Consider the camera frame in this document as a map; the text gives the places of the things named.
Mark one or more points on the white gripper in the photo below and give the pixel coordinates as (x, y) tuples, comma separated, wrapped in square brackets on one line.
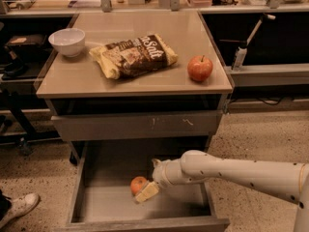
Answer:
[(159, 174)]

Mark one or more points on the orange fruit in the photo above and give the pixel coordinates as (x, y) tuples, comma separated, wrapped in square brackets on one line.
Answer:
[(137, 184)]

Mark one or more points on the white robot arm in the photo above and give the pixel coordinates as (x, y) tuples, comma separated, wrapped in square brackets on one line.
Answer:
[(285, 180)]

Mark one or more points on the open grey middle drawer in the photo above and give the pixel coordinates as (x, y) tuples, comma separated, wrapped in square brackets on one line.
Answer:
[(102, 199)]

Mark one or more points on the closed grey top drawer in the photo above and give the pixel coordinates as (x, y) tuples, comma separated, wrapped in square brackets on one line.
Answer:
[(137, 125)]

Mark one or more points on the grey drawer cabinet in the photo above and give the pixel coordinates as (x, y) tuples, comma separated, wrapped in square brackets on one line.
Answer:
[(77, 86)]

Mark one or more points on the red apple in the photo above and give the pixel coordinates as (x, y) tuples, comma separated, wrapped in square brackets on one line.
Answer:
[(199, 68)]

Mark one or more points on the white sneaker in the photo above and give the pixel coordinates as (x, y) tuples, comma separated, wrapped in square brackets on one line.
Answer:
[(11, 209)]

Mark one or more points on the black chair base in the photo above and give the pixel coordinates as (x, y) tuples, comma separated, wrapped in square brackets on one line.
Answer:
[(21, 140)]

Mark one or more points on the brown yellow chip bag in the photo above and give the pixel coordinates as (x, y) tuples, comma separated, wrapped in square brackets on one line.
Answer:
[(132, 58)]

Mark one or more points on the white spray bottle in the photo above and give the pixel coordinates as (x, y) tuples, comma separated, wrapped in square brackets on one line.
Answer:
[(242, 49)]

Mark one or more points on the white ceramic bowl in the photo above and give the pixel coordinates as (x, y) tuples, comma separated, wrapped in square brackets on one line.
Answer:
[(68, 42)]

